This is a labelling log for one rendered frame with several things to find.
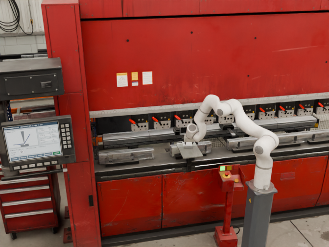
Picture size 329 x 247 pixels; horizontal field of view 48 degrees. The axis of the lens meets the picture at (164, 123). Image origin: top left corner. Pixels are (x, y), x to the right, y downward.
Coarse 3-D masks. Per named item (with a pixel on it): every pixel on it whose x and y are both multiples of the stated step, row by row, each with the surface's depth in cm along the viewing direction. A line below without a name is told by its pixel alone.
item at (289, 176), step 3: (282, 174) 370; (285, 174) 371; (288, 174) 371; (291, 174) 372; (294, 174) 373; (282, 177) 371; (285, 177) 372; (288, 177) 373; (291, 177) 374; (294, 177) 373
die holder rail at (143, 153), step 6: (114, 150) 340; (120, 150) 340; (126, 150) 340; (132, 150) 340; (138, 150) 340; (144, 150) 340; (150, 150) 341; (102, 156) 334; (108, 156) 335; (114, 156) 336; (120, 156) 338; (126, 156) 339; (132, 156) 347; (138, 156) 342; (144, 156) 343; (150, 156) 344; (102, 162) 336
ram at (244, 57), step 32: (96, 32) 287; (128, 32) 292; (160, 32) 297; (192, 32) 302; (224, 32) 308; (256, 32) 314; (288, 32) 320; (320, 32) 326; (96, 64) 297; (128, 64) 302; (160, 64) 308; (192, 64) 314; (224, 64) 320; (256, 64) 326; (288, 64) 333; (320, 64) 339; (96, 96) 308; (128, 96) 314; (160, 96) 320; (192, 96) 326; (224, 96) 333; (256, 96) 339; (320, 96) 354
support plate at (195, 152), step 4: (176, 144) 345; (180, 144) 345; (180, 148) 337; (184, 148) 337; (188, 148) 337; (192, 148) 337; (196, 148) 337; (180, 152) 331; (184, 152) 331; (188, 152) 331; (192, 152) 331; (196, 152) 331; (200, 152) 331; (184, 156) 324; (188, 156) 324; (192, 156) 324; (196, 156) 324; (200, 156) 325
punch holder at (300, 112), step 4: (300, 100) 351; (304, 100) 352; (308, 100) 353; (312, 100) 354; (296, 104) 358; (304, 104) 354; (308, 104) 355; (312, 104) 356; (296, 108) 360; (300, 108) 355; (308, 108) 357; (312, 108) 357; (296, 112) 360; (300, 112) 356; (304, 112) 358; (308, 112) 358; (300, 116) 358
